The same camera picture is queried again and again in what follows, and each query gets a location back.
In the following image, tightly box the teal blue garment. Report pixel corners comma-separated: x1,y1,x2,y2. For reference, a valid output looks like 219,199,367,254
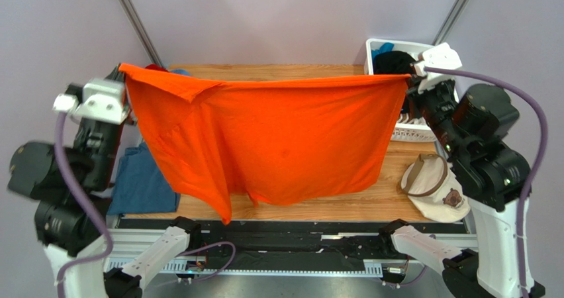
371,42,395,60

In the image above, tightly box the orange t shirt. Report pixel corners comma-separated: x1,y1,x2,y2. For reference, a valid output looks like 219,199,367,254
119,64,407,223

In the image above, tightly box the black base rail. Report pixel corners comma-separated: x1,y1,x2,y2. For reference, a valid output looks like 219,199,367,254
117,218,468,273

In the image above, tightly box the red t shirt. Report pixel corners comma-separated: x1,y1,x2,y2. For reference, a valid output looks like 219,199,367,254
145,64,168,72

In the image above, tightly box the black t shirt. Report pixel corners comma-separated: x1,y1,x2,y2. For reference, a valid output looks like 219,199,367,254
372,51,416,75

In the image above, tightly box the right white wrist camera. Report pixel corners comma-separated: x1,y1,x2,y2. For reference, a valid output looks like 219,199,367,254
412,42,463,94

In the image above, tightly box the beige bear cap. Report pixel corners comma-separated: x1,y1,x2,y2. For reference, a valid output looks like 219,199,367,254
399,153,471,223

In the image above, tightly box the white laundry basket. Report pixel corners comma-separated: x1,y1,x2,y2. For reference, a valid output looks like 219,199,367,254
364,38,436,142

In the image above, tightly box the folded blue t shirt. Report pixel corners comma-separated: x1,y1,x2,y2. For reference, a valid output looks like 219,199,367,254
107,142,180,215

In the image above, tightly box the light blue cap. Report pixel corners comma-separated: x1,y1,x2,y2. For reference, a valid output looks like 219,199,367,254
169,69,191,76

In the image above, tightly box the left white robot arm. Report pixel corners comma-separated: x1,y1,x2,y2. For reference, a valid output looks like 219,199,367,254
7,69,203,297

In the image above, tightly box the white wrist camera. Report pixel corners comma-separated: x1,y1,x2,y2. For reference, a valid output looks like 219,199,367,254
52,78,130,124
412,42,463,94

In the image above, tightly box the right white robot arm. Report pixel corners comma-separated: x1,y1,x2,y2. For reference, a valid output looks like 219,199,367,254
379,77,546,297

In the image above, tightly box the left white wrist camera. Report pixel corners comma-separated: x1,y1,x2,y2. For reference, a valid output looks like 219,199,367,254
52,78,130,124

